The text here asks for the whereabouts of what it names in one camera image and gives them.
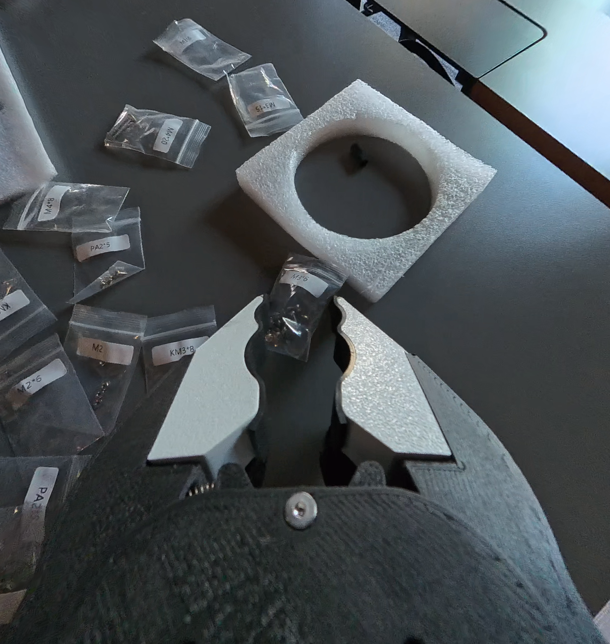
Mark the white foam sheet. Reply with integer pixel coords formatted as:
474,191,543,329
0,0,59,213

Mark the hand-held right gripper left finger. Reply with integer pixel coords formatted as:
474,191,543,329
145,296,266,474

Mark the small clear screw bag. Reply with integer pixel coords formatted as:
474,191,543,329
264,253,349,364

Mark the cluster of labelled screw bags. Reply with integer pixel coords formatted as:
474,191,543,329
0,18,306,630

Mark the white foam square with hole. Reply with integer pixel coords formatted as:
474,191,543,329
235,79,498,304

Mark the dark desk with flap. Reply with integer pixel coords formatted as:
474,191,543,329
363,0,610,222

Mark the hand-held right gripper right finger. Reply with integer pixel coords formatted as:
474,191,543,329
332,295,457,466

